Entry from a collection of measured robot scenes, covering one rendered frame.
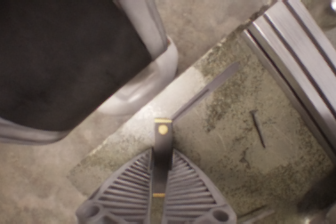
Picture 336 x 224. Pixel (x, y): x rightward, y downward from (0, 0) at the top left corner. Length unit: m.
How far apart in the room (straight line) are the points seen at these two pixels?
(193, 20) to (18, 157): 1.82
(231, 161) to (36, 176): 1.59
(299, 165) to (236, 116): 0.12
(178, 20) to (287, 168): 1.13
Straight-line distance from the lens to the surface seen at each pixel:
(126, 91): 0.80
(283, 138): 0.25
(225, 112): 0.20
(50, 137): 0.21
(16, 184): 1.84
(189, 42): 1.17
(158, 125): 0.17
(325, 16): 0.28
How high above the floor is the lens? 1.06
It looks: 86 degrees down
